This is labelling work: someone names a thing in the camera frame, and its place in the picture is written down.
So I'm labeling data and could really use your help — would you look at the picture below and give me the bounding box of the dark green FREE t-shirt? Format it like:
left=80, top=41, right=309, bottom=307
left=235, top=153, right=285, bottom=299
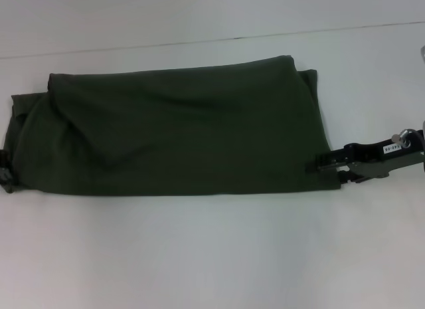
left=1, top=54, right=342, bottom=197

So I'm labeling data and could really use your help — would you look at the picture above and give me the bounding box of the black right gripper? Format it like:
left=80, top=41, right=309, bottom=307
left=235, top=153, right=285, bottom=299
left=307, top=129, right=425, bottom=184

